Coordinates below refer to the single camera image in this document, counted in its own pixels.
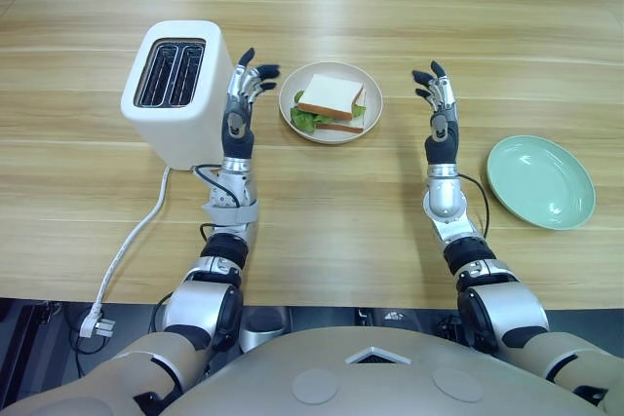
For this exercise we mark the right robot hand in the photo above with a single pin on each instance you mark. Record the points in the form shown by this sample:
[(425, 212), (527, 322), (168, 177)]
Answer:
[(441, 143)]

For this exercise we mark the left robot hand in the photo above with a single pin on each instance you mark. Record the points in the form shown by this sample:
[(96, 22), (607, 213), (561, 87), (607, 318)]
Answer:
[(237, 136)]

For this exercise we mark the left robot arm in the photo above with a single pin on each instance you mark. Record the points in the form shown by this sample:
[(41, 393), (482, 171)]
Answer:
[(214, 265)]

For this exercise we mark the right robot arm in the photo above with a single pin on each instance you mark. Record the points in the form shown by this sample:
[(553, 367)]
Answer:
[(480, 279)]

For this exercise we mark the cream toaster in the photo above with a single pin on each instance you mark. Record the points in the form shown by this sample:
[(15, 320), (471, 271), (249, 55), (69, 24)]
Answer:
[(183, 94)]

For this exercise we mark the green lettuce leaf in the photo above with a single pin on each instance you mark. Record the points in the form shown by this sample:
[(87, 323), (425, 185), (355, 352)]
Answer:
[(307, 119)]

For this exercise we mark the bread slice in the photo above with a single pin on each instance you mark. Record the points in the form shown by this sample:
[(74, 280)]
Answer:
[(352, 124), (329, 94)]

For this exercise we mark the cream round plate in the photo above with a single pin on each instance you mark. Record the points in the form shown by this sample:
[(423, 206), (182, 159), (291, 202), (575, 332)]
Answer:
[(331, 103)]

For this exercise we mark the green round plate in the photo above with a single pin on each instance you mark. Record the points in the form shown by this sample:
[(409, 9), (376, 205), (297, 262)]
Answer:
[(541, 182)]

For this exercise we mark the robot body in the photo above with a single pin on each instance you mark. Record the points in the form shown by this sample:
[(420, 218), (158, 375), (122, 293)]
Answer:
[(380, 372)]

